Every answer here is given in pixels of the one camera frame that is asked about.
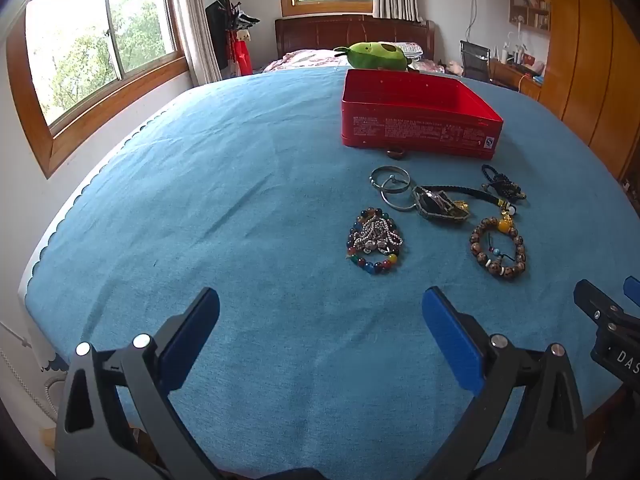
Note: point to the wooden wardrobe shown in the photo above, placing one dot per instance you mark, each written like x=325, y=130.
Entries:
x=590, y=60

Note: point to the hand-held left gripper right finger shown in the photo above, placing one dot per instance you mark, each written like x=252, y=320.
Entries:
x=452, y=345

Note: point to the wooden headboard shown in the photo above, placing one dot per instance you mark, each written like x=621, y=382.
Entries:
x=320, y=32

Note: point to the beige curtain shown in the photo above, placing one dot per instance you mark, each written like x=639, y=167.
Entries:
x=197, y=20

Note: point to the folded blanket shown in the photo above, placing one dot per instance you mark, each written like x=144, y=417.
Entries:
x=410, y=49

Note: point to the blue tablecloth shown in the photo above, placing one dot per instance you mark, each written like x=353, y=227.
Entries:
x=250, y=210

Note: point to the red tin box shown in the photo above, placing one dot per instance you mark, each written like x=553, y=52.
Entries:
x=425, y=125

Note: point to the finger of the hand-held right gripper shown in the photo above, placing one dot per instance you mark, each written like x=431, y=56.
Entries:
x=633, y=291
x=597, y=305

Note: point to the bed with floral bedding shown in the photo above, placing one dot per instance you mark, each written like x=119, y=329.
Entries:
x=305, y=59

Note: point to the pink plush toy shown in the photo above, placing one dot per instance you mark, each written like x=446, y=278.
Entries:
x=453, y=66

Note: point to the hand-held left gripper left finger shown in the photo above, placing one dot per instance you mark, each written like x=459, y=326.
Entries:
x=192, y=340

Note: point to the coat rack with clothes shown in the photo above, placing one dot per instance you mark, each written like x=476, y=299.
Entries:
x=220, y=30

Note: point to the wall shelf with books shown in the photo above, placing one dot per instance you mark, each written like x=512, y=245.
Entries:
x=530, y=10

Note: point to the white scalloped table cover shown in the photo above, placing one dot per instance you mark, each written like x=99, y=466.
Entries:
x=37, y=340

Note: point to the black office chair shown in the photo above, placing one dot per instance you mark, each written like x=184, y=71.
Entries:
x=475, y=60

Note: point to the green avocado plush toy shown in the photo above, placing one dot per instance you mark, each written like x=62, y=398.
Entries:
x=377, y=55

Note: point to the large wooden frame window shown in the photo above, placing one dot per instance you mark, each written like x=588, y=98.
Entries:
x=100, y=35

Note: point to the red bag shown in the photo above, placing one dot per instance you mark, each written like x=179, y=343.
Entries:
x=243, y=60

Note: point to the silver bangle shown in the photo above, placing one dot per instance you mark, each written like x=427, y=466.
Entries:
x=390, y=168
x=395, y=207

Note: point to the wooden desk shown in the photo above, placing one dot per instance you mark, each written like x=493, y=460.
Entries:
x=515, y=77

